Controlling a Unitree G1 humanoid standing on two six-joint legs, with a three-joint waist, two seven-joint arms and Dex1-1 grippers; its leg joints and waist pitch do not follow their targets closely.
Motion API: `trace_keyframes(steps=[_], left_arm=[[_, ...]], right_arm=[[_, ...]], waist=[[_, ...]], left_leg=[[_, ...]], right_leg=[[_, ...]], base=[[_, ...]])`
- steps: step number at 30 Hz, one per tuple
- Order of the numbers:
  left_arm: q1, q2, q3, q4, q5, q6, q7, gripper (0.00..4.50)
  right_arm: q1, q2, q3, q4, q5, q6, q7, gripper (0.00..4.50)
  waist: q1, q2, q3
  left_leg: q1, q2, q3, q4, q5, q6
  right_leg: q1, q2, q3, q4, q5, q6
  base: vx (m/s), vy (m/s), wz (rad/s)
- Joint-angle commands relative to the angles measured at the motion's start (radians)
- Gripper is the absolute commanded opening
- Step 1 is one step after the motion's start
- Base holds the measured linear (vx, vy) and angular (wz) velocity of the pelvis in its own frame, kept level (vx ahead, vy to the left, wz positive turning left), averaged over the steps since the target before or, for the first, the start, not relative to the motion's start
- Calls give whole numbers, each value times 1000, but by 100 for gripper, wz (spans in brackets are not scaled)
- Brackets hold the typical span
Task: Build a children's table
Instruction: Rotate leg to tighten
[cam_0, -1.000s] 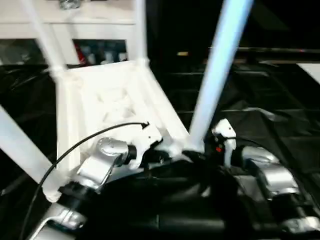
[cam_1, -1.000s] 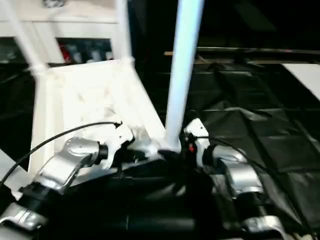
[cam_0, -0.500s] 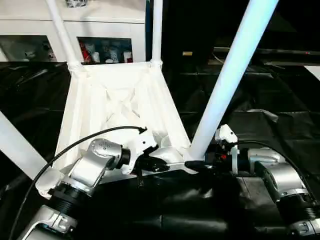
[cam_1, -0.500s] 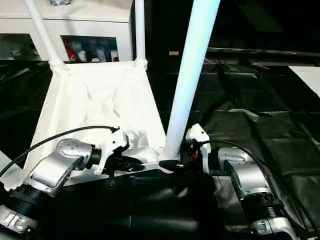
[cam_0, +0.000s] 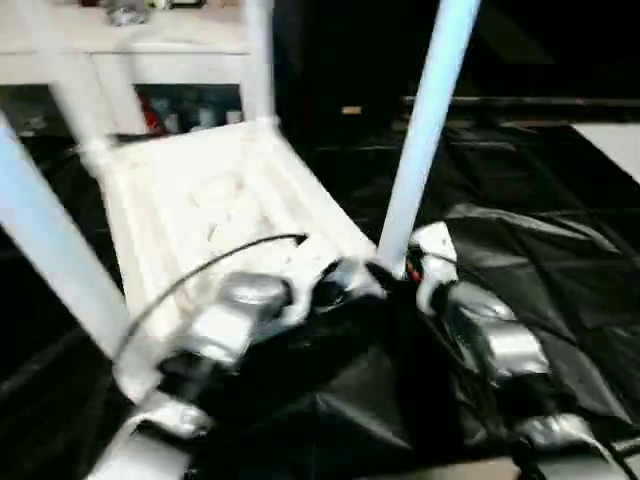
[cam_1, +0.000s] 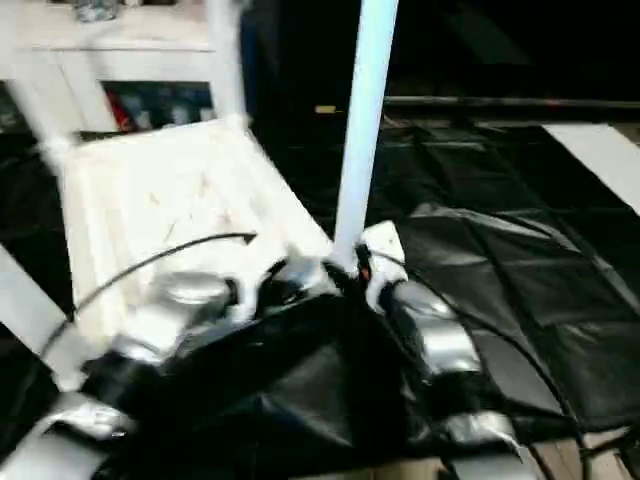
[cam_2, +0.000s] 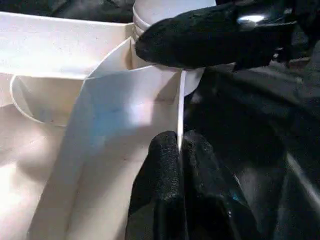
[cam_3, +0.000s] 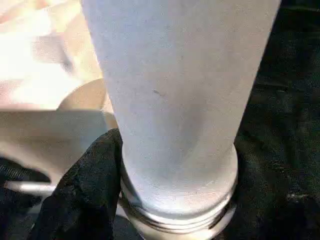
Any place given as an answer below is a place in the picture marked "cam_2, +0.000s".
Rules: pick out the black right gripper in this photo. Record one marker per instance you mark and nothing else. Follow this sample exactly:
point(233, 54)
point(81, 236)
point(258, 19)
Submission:
point(270, 37)

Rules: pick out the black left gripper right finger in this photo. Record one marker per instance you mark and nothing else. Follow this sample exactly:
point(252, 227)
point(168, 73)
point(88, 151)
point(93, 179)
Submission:
point(215, 195)

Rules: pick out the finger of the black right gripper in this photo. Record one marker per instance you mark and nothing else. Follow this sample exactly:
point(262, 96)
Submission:
point(190, 42)

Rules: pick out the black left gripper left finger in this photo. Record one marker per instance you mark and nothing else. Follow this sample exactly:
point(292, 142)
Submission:
point(160, 187)

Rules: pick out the white plastic table leg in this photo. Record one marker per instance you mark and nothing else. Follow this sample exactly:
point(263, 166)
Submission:
point(160, 10)

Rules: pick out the white plastic table top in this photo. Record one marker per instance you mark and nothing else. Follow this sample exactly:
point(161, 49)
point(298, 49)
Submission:
point(62, 62)

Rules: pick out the black mat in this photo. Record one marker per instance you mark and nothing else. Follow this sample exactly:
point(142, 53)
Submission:
point(262, 125)

